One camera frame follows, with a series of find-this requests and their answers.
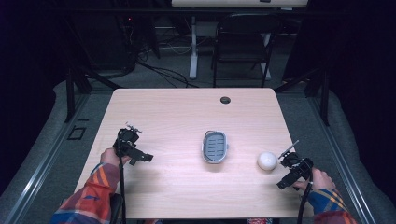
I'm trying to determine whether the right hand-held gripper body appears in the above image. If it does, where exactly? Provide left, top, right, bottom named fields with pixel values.
left=277, top=139, right=315, bottom=184

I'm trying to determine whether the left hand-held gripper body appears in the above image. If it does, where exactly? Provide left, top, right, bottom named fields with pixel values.
left=112, top=122, right=145, bottom=161

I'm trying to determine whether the white round soap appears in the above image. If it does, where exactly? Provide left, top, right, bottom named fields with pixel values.
left=256, top=151, right=278, bottom=172

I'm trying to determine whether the grey oval soap dish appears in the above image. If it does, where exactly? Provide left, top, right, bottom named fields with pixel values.
left=200, top=130, right=230, bottom=165

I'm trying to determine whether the person's left hand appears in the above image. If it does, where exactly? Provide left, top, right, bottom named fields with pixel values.
left=99, top=147, right=132, bottom=168

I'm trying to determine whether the person's right hand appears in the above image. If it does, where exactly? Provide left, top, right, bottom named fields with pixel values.
left=293, top=167, right=337, bottom=192

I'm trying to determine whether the person's red patterned clothing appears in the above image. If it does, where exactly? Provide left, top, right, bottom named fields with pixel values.
left=247, top=217, right=274, bottom=224

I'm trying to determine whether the black armrest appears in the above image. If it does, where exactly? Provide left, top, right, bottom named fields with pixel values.
left=107, top=192, right=124, bottom=224

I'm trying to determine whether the black tape square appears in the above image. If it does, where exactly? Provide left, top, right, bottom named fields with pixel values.
left=66, top=125, right=88, bottom=141

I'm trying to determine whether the black metal stand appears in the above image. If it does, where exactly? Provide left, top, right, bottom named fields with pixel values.
left=63, top=64, right=123, bottom=124
left=273, top=66, right=332, bottom=127

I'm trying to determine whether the white desk leg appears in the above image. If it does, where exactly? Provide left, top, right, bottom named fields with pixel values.
left=189, top=15, right=201, bottom=80
left=262, top=31, right=273, bottom=81

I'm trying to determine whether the black folding chair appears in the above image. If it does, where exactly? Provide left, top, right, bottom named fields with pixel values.
left=210, top=12, right=284, bottom=89

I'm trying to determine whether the black horizontal bar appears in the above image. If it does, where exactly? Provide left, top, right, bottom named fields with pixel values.
left=62, top=7, right=344, bottom=17

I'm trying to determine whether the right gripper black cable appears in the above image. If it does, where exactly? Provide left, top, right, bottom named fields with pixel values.
left=296, top=169, right=314, bottom=224

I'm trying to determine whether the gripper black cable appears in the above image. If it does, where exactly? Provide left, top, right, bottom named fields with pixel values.
left=296, top=169, right=314, bottom=224
left=116, top=129, right=128, bottom=224

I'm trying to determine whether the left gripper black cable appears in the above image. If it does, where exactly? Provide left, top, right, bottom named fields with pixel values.
left=116, top=129, right=128, bottom=224

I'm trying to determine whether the aluminium floor rail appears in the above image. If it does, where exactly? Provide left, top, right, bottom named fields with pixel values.
left=309, top=95, right=378, bottom=224
left=2, top=92, right=92, bottom=224

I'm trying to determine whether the black floor cable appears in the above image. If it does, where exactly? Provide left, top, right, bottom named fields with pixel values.
left=135, top=60, right=200, bottom=90

